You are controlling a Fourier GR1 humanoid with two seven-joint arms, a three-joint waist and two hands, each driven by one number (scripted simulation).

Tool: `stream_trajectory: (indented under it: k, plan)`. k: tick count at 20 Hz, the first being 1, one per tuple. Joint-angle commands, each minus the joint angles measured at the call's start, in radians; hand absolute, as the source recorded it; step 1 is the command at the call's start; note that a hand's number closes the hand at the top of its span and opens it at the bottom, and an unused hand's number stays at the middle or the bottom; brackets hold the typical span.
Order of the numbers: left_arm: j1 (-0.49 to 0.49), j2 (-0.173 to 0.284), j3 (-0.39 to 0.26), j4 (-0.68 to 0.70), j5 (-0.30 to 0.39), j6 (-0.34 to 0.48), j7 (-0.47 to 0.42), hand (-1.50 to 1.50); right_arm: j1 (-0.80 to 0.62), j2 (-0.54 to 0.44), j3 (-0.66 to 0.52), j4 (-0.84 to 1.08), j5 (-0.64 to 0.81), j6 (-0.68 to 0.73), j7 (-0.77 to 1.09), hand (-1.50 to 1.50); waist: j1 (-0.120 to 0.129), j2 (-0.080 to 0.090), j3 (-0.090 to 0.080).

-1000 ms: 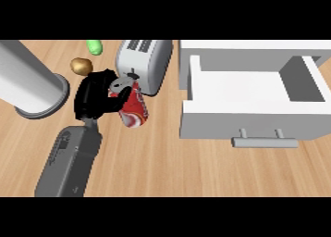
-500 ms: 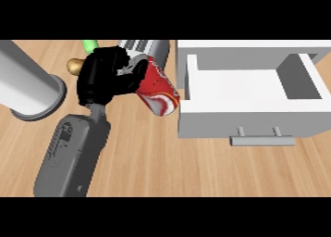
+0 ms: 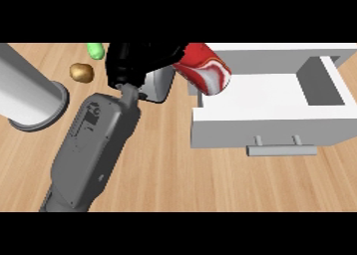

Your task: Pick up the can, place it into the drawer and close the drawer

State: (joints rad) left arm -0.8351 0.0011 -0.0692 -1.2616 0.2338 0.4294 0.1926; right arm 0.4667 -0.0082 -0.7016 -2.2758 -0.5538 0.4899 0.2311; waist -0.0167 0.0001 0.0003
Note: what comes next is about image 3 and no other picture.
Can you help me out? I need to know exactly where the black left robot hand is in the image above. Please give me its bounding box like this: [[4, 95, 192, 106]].
[[106, 43, 190, 92]]

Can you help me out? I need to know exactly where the red and white can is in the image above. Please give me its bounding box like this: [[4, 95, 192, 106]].
[[172, 43, 233, 97]]

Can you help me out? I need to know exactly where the white drawer front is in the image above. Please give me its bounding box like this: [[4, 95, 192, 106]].
[[189, 104, 357, 149]]

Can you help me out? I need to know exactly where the green vegetable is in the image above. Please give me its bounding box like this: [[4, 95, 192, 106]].
[[85, 43, 107, 61]]

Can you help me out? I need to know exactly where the brown potato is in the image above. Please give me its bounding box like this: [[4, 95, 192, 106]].
[[69, 62, 97, 85]]

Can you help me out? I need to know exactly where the white cylinder with grey rim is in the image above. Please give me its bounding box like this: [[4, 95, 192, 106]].
[[0, 43, 72, 133]]

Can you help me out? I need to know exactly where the white cabinet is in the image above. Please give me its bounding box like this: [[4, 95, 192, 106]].
[[186, 43, 357, 108]]

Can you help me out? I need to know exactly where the grey drawer handle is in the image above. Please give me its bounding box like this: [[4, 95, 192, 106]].
[[245, 134, 320, 157]]

